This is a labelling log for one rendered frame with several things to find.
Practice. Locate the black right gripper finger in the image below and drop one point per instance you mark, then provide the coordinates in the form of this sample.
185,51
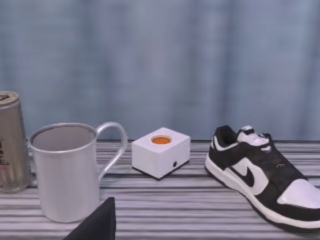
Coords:
100,222

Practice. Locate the silver metal mug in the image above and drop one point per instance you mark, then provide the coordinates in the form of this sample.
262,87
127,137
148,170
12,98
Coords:
65,175

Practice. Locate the white box with orange hole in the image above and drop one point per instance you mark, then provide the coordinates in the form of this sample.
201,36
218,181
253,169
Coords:
160,155

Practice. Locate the silver beverage can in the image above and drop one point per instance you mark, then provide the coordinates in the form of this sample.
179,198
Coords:
11,145

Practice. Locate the black and white sneaker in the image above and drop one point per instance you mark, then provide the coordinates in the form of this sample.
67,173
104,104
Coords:
262,175

